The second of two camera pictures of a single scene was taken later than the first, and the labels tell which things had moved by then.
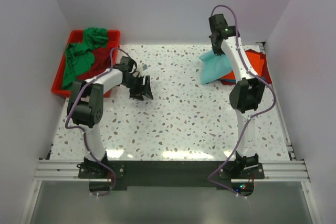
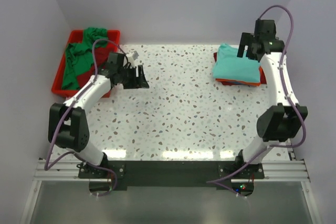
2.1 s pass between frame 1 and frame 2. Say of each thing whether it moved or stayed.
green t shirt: stayed
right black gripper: moved
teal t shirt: moved
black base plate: stayed
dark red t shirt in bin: stayed
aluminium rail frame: stayed
